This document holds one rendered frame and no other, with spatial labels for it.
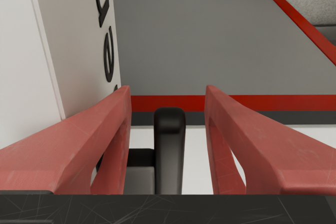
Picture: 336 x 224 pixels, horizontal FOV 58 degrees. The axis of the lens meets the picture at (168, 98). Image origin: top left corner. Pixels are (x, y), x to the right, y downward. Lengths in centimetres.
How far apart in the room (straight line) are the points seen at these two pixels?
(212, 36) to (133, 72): 18
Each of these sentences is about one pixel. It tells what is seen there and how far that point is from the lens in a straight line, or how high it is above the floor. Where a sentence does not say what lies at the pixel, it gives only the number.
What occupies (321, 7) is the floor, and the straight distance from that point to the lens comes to 118.
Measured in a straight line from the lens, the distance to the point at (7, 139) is 24.
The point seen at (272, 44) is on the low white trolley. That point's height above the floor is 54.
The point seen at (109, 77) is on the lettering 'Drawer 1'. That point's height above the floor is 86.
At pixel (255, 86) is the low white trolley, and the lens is 42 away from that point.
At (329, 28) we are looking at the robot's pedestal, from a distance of 121.
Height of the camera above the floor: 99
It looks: 54 degrees down
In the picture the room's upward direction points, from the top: 177 degrees clockwise
